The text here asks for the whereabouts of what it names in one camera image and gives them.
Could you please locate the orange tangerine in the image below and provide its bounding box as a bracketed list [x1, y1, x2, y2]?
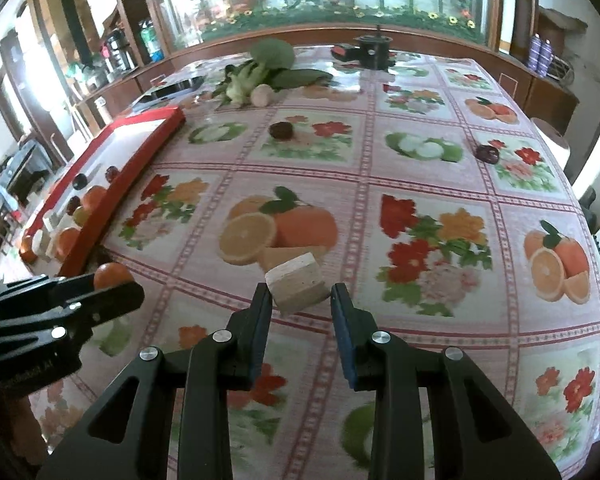
[81, 185, 107, 212]
[94, 262, 134, 289]

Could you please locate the beige wooden block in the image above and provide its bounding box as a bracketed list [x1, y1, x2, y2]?
[265, 252, 330, 315]

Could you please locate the tangerine in tray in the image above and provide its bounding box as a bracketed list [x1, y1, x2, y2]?
[56, 226, 81, 262]

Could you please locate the dark plum in tray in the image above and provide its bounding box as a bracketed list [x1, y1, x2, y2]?
[72, 174, 88, 191]

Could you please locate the red white tray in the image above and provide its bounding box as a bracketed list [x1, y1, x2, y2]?
[20, 106, 185, 278]

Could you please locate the wooden cabinet counter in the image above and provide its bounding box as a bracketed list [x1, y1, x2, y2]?
[78, 23, 580, 134]

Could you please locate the floral fruit tablecloth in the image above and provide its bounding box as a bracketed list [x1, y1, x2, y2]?
[32, 48, 600, 478]

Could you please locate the black tablet on table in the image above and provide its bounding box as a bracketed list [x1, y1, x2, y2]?
[143, 76, 204, 101]

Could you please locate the dark passion fruit right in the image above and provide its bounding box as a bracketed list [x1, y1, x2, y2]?
[475, 144, 500, 165]

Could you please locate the dark passion fruit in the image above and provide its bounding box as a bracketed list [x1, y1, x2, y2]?
[475, 144, 500, 165]
[268, 122, 294, 141]

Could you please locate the white stool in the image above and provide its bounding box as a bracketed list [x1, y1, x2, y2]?
[531, 117, 571, 170]

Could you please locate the green plastic bottle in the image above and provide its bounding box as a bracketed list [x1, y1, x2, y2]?
[140, 20, 164, 62]

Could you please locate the dark passion fruit centre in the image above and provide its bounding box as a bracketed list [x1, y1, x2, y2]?
[268, 122, 294, 141]

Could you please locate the white garlic bulb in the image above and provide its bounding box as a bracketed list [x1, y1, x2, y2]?
[250, 84, 275, 107]

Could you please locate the green bok choy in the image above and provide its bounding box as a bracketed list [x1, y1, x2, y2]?
[211, 38, 332, 107]

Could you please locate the purple bottle left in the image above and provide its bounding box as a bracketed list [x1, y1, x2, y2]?
[526, 34, 542, 72]

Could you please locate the purple bottle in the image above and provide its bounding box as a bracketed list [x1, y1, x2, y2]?
[536, 40, 553, 77]
[526, 34, 542, 72]

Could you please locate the purple bottle right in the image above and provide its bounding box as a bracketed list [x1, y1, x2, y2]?
[536, 40, 553, 77]

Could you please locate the black cylindrical grinder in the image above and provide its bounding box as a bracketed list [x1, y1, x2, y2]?
[355, 25, 392, 72]

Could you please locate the red black small box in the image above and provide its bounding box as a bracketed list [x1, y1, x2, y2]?
[330, 44, 360, 63]

